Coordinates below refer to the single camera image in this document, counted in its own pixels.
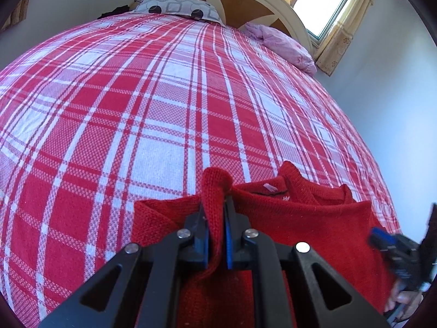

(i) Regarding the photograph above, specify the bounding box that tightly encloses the red knit sweater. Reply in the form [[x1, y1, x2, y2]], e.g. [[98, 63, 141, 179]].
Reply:
[[131, 162, 395, 327]]

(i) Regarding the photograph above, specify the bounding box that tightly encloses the person's right hand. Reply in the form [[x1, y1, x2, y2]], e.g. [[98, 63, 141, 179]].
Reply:
[[384, 280, 423, 322]]

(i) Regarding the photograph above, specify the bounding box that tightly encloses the red white plaid bedspread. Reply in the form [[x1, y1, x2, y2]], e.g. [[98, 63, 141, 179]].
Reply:
[[1, 13, 399, 327]]

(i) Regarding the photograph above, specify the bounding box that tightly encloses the beige curtain behind headboard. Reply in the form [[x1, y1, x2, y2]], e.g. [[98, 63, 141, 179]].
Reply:
[[285, 0, 373, 76]]

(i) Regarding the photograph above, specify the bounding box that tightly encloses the pink pillow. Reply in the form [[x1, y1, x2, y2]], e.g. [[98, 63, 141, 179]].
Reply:
[[241, 22, 317, 76]]

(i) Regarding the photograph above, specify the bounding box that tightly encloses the window behind headboard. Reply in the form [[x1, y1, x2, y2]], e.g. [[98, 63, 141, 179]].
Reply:
[[293, 0, 347, 44]]

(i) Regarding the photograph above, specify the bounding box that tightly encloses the black object beside bed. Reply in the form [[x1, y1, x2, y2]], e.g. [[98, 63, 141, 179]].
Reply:
[[98, 4, 130, 19]]

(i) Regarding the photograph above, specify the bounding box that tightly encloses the grey patterned pillow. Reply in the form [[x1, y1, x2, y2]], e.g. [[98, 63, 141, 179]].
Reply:
[[132, 0, 224, 25]]

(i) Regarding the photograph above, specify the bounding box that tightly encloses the beige curtain side window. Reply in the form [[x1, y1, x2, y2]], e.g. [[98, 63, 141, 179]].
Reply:
[[1, 0, 29, 33]]

